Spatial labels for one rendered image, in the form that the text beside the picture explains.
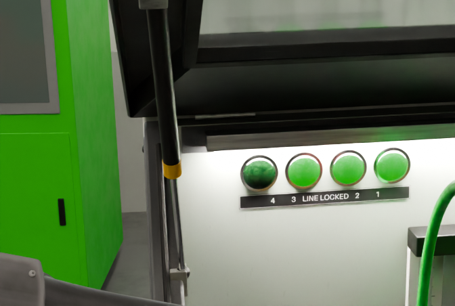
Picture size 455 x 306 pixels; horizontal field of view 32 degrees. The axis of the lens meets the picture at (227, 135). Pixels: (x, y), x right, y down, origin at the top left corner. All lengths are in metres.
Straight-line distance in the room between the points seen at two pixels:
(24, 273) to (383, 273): 0.84
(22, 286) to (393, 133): 0.76
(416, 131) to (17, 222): 2.62
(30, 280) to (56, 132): 2.98
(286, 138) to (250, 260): 0.19
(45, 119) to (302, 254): 2.32
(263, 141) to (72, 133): 2.33
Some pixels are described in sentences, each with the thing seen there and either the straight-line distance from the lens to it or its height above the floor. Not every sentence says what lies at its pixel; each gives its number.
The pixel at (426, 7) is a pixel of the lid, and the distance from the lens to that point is 0.83.
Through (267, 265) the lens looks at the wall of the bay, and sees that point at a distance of 1.09.
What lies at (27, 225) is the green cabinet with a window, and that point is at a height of 0.49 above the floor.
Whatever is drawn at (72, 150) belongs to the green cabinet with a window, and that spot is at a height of 0.81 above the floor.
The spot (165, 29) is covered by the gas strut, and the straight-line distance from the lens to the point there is 0.69.
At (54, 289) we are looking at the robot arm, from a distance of 0.37.
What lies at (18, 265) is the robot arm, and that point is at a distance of 0.34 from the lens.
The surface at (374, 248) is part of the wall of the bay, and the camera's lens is 1.12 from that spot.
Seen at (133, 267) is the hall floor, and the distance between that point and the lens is 4.15.
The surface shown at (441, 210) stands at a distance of 0.97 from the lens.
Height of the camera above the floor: 1.70
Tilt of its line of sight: 15 degrees down
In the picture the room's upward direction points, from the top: 2 degrees counter-clockwise
